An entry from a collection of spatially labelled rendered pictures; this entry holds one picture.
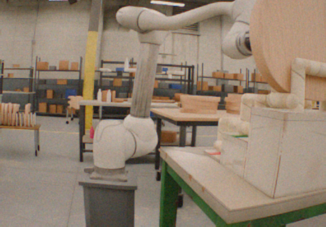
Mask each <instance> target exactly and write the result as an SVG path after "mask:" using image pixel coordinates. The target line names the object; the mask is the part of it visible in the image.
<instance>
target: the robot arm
mask: <svg viewBox="0 0 326 227"><path fill-rule="evenodd" d="M255 2H256V0H235V1H234V2H229V3H228V2H219V3H213V4H209V5H206V6H203V7H200V8H196V9H194V10H192V11H191V10H190V11H187V12H185V13H182V14H179V15H175V16H171V17H167V16H165V15H163V14H161V13H159V12H158V11H154V10H150V9H148V8H141V7H133V6H126V7H123V8H120V9H119V11H118V12H117V21H118V22H119V24H122V25H123V26H124V27H128V28H130V29H132V30H134V31H137V32H138V41H139V42H140V46H139V55H138V63H137V64H136V73H135V79H134V89H133V94H132V104H131V114H130V115H128V116H127V117H126V118H125V119H124V122H123V124H122V123H121V122H119V121H118V120H104V121H102V122H100V123H99V124H98V126H97V127H96V132H95V134H94V140H93V143H94V147H93V156H94V166H93V167H84V172H86V173H89V174H91V175H90V176H89V177H90V179H93V180H102V181H120V182H127V174H128V170H127V169H125V161H127V160H128V159H129V158H135V157H139V156H144V155H147V154H148V153H150V152H151V151H152V150H153V149H154V148H156V146H157V143H158V135H157V133H156V131H155V130H154V125H153V120H152V119H151V118H150V108H151V103H152V94H153V85H154V80H155V70H157V61H158V56H159V48H160V45H161V44H162V43H163V42H164V40H165V38H166V37H167V36H168V35H169V33H170V32H171V31H173V30H176V29H180V28H182V27H186V26H188V25H191V24H194V23H197V22H200V21H202V20H204V19H208V18H209V17H213V16H217V15H228V16H229V17H231V20H232V21H233V22H234V25H233V26H232V29H231V30H230V31H229V33H228V34H227V35H226V37H225V38H224V40H223V43H222V51H223V54H224V55H226V56H228V57H230V58H231V59H236V60H243V59H246V58H249V57H250V56H252V55H253V53H252V50H251V45H250V33H249V29H250V27H249V24H250V16H251V12H252V9H253V6H254V4H255Z"/></svg>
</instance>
